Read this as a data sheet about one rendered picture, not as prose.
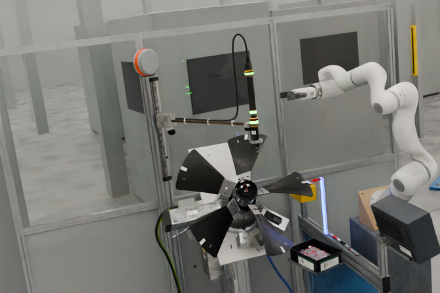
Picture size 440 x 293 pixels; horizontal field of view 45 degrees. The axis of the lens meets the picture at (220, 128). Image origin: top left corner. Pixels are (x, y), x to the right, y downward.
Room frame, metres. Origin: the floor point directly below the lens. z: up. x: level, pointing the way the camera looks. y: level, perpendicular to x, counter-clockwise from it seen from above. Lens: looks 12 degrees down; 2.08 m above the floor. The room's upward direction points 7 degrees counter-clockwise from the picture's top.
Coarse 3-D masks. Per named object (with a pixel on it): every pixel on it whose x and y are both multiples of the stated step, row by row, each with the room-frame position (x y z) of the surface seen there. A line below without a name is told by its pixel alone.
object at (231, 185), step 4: (224, 180) 2.63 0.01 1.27; (228, 180) 2.63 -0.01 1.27; (224, 184) 2.63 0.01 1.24; (232, 184) 2.62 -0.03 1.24; (220, 188) 2.63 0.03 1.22; (224, 188) 2.63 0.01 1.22; (228, 188) 2.63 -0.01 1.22; (232, 188) 2.62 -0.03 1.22; (220, 192) 2.64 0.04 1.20; (224, 192) 2.63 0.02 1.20; (228, 192) 2.63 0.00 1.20; (228, 196) 2.63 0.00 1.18
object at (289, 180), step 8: (288, 176) 2.77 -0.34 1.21; (296, 176) 2.75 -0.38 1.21; (272, 184) 2.69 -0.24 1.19; (280, 184) 2.68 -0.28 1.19; (288, 184) 2.67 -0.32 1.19; (296, 184) 2.67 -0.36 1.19; (304, 184) 2.67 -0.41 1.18; (272, 192) 2.60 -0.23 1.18; (280, 192) 2.60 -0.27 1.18; (288, 192) 2.60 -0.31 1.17; (296, 192) 2.60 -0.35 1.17; (304, 192) 2.61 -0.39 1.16; (312, 192) 2.62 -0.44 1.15
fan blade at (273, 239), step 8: (256, 216) 2.50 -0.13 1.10; (264, 216) 2.56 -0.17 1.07; (264, 224) 2.49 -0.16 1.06; (264, 232) 2.45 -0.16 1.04; (272, 232) 2.49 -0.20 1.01; (280, 232) 2.55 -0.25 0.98; (264, 240) 2.41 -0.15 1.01; (272, 240) 2.44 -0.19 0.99; (280, 240) 2.48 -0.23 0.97; (288, 240) 2.52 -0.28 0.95; (272, 248) 2.40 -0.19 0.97; (280, 248) 2.43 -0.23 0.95; (288, 248) 2.46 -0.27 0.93
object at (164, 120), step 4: (160, 112) 3.08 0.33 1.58; (156, 116) 3.04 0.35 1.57; (160, 116) 3.02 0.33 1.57; (164, 116) 3.00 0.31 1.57; (168, 116) 2.99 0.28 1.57; (172, 116) 3.02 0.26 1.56; (156, 120) 3.04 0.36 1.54; (160, 120) 3.02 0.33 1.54; (164, 120) 3.00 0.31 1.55; (168, 120) 2.99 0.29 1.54; (160, 124) 3.02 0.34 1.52; (164, 124) 3.00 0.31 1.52; (168, 124) 2.99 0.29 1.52; (172, 124) 3.01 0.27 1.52; (176, 124) 3.03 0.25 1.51
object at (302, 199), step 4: (312, 184) 2.98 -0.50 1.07; (312, 188) 2.95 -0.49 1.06; (292, 196) 3.05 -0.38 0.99; (296, 196) 2.99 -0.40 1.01; (300, 196) 2.94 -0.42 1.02; (304, 196) 2.94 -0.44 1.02; (312, 196) 2.95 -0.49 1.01; (300, 200) 2.94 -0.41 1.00; (304, 200) 2.94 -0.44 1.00; (308, 200) 2.94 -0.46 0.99; (312, 200) 2.95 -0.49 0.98
